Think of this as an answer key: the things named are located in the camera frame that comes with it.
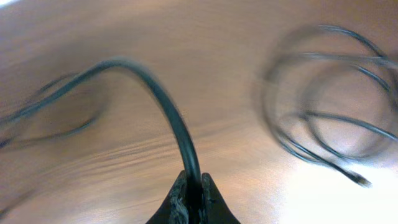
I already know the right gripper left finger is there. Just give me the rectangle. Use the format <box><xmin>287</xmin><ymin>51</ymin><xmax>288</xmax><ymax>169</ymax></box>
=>
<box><xmin>146</xmin><ymin>170</ymin><xmax>188</xmax><ymax>224</ymax></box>

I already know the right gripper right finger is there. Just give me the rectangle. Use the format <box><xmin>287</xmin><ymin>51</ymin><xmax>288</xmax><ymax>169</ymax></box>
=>
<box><xmin>201</xmin><ymin>173</ymin><xmax>240</xmax><ymax>224</ymax></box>

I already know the black usb cable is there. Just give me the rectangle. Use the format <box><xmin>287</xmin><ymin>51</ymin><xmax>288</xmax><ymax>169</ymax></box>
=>
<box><xmin>0</xmin><ymin>24</ymin><xmax>398</xmax><ymax>218</ymax></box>

